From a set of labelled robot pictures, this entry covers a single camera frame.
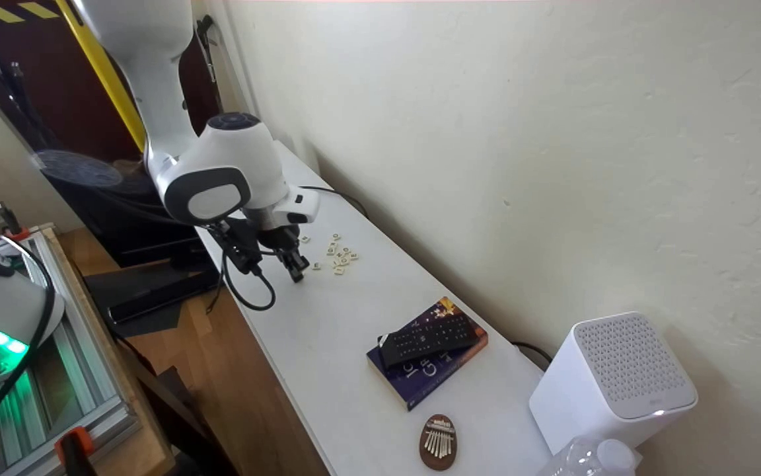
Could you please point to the black remote control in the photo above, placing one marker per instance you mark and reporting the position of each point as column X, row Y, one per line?
column 424, row 339

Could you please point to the yellow diagonal stripe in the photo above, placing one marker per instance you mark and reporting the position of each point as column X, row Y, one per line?
column 103, row 82

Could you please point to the aluminium frame rail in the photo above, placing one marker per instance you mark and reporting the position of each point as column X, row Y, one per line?
column 105, row 413

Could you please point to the yellow black hazard tape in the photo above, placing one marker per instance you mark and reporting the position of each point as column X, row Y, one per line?
column 0, row 13

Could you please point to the cream letter tile I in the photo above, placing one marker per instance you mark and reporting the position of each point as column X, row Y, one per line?
column 341, row 270
column 331, row 251

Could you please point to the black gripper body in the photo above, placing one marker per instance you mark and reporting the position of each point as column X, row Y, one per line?
column 283, row 239

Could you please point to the black low bench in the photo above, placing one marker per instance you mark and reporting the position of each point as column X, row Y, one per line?
column 152, row 292

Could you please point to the cream letter tile N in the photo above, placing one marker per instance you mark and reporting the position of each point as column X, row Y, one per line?
column 335, row 239

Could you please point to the black cabinet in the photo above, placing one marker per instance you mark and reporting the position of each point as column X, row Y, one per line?
column 105, row 229

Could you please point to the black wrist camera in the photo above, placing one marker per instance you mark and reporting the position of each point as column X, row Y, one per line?
column 238, row 250

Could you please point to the brown oval kalimba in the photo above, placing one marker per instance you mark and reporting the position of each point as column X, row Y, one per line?
column 436, row 440

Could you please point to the purple blue book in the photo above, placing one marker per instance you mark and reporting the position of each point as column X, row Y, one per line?
column 428, row 381

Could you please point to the white cube speaker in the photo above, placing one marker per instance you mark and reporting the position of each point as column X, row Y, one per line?
column 609, row 386

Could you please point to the orange clamp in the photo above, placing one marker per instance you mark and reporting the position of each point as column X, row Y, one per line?
column 72, row 446

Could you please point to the cream letter tile O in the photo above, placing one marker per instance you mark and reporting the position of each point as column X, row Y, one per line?
column 345, row 254

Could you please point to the small dark post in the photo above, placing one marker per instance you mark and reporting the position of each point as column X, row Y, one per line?
column 5, row 216

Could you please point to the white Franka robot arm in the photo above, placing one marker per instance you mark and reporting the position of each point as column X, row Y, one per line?
column 238, row 155

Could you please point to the wooden board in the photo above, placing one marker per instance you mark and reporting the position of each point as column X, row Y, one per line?
column 124, row 372

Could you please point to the black stand leg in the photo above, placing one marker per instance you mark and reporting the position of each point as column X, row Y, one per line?
column 178, row 413

